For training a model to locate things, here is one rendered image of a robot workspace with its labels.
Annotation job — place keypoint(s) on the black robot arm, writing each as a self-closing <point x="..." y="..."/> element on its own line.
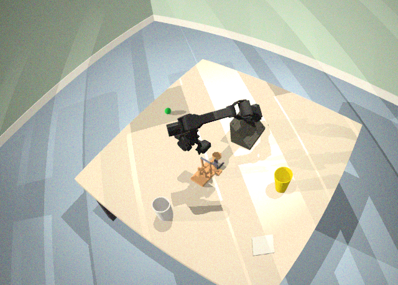
<point x="189" y="123"/>

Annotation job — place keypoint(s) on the white cup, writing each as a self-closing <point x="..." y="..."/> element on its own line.
<point x="162" y="208"/>

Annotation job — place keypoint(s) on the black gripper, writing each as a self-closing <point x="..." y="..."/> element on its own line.
<point x="203" y="145"/>

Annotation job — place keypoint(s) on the yellow cup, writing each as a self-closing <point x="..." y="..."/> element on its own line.
<point x="282" y="176"/>

